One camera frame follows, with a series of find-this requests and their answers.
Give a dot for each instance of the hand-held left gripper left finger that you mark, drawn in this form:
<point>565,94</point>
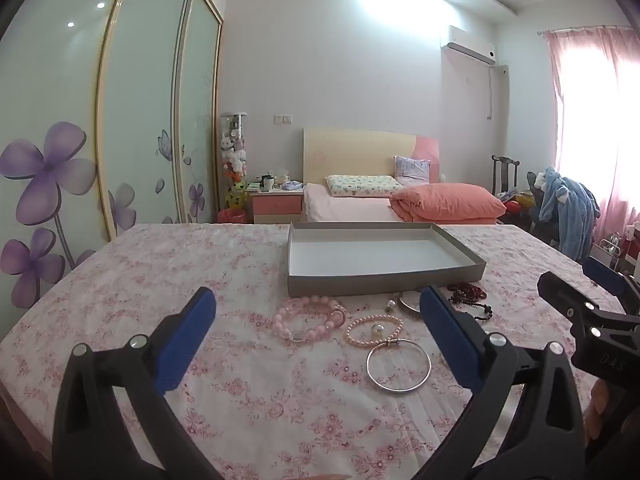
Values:
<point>186,345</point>

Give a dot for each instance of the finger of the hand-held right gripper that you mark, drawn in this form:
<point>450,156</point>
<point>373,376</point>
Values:
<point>562,295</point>
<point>607,275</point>

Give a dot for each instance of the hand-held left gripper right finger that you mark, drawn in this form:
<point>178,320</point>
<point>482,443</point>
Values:
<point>450,340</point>

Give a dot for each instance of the thin silver bangle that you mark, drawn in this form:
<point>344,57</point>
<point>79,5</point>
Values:
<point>392,343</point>

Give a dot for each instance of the grey cardboard tray box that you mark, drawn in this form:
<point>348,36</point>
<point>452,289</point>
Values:
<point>375,255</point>

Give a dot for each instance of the person's right hand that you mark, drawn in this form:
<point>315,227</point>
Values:
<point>596,410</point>

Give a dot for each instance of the wide silver cuff bangle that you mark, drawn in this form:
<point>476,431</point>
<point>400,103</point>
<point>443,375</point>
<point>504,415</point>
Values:
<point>404,305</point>

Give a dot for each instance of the pink floral tablecloth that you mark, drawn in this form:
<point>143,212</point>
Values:
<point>225,270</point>

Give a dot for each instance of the red yellow toy pile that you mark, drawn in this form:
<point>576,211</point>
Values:
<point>517,204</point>

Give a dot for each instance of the dark wooden chair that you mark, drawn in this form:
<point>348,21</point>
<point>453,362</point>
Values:
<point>505,172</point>

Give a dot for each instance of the red container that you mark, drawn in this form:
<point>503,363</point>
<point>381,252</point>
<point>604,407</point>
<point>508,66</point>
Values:
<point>231,216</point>

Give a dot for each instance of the yellow green plush toy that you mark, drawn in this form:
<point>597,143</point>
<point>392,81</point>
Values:
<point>236,196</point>

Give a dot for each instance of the pink white nightstand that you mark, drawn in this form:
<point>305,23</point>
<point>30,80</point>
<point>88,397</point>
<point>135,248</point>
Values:
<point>275,207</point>

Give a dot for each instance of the pink curtain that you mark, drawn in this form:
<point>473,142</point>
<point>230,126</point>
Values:
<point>590,110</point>

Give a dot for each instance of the bed with pink sheet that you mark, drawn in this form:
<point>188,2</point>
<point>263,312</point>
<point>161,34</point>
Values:
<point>345,207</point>

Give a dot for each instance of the white purple pillow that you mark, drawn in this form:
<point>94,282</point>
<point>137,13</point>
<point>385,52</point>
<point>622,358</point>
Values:
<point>412,169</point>

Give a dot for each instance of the floral print pillow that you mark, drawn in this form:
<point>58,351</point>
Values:
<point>362,185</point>

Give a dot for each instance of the light blue cloth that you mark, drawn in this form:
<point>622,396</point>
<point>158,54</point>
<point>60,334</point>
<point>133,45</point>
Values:
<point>292,186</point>

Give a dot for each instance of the plush toy display tube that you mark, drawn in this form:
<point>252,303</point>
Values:
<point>234,150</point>

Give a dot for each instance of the cream pink bed headboard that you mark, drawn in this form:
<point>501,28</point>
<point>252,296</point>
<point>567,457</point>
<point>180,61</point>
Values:
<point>350,152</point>

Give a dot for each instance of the air conditioner pipe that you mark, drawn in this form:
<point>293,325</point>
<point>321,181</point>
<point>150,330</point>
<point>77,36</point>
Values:
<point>491,90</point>

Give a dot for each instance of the frosted glass wardrobe door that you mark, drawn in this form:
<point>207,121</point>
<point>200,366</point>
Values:
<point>200,85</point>

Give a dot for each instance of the butterfly print wardrobe door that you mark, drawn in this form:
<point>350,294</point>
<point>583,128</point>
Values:
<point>145,85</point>

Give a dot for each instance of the white air conditioner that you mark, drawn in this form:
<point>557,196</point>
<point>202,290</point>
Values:
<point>467,42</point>

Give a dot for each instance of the large purple flower wardrobe door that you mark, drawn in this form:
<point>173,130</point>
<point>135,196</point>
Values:
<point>50,85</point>

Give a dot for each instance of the wall switches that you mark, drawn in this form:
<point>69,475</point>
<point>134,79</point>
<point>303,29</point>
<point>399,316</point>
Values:
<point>282,119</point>

